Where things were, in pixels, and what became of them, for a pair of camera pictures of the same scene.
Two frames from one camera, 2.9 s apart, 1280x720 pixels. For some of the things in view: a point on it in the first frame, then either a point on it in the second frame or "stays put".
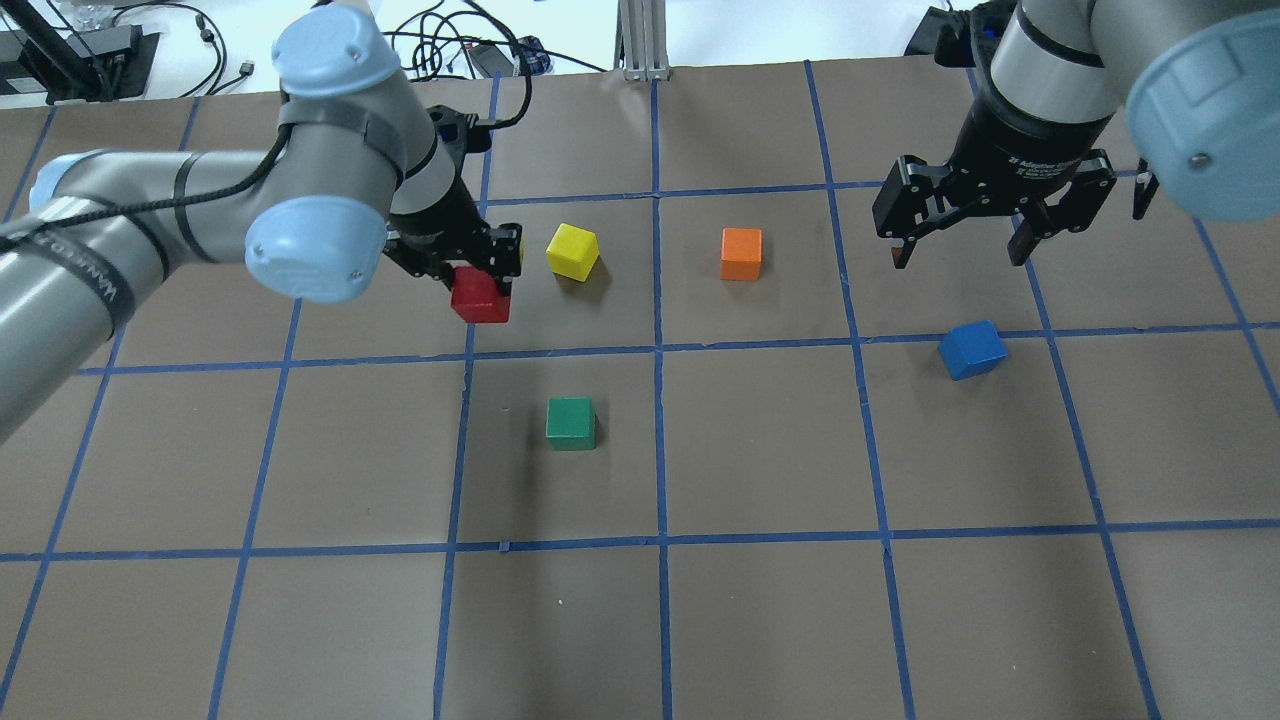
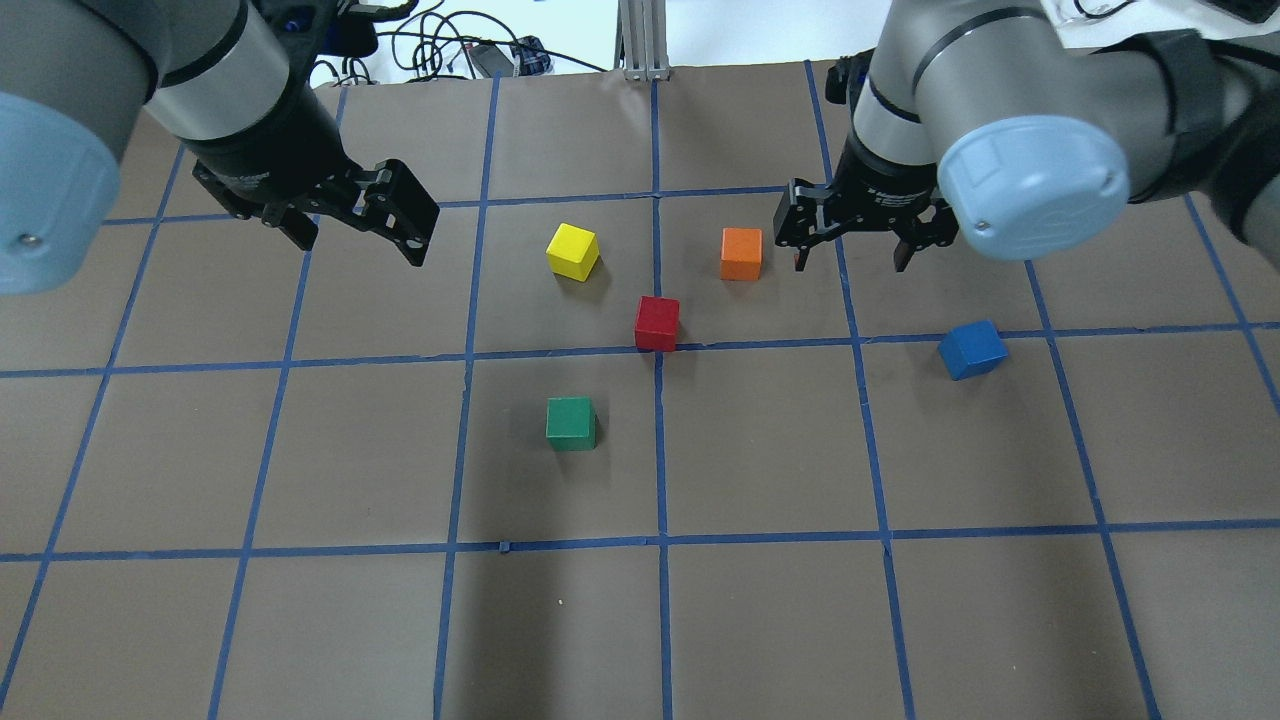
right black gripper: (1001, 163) to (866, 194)
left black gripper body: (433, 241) to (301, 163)
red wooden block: (477, 298) to (657, 323)
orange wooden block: (741, 254) stays put
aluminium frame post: (641, 45) stays put
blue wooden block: (972, 349) stays put
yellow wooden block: (573, 252) stays put
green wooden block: (571, 423) stays put
